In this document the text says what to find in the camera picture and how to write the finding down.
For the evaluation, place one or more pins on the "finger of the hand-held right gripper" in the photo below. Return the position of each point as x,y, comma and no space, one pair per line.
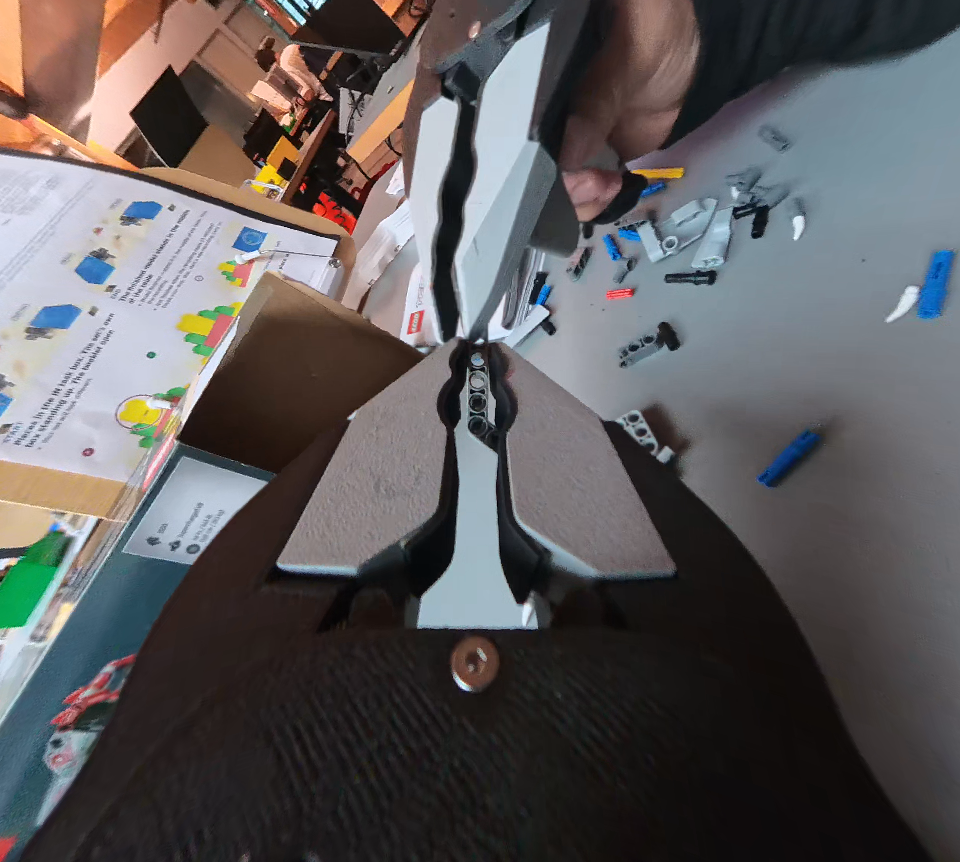
502,187
435,202

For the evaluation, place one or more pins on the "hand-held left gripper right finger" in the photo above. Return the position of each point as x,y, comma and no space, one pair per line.
577,487

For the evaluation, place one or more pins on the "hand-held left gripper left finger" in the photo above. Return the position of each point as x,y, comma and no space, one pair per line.
360,487

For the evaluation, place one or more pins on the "dark grey lego beam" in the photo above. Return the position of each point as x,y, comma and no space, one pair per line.
477,397

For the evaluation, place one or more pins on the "short pale grey lego beam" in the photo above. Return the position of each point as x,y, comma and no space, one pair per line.
637,426

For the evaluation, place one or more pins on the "white lego instruction booklet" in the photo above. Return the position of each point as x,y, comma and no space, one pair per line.
416,311

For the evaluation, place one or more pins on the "opened cardboard lego set box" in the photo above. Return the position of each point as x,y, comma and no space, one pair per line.
300,367

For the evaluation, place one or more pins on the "cluster of small lego pieces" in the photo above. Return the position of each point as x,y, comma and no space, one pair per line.
690,232

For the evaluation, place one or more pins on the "blue lego pin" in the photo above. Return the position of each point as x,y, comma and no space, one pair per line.
789,457

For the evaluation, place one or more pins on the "white lego tooth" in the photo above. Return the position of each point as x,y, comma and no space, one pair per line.
903,306
799,223

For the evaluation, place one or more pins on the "blue lego connector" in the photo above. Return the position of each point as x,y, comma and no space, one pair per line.
936,285

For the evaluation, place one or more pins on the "person's right hand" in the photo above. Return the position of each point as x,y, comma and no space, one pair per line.
645,67

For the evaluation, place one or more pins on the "grey beam with black pin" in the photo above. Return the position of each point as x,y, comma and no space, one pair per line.
645,346

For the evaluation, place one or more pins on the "yellow bin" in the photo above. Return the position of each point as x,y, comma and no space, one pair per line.
276,161

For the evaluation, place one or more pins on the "black monitor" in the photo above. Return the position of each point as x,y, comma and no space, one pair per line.
171,116

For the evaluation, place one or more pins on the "printed instruction sheet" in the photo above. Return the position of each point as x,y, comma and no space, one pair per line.
112,292

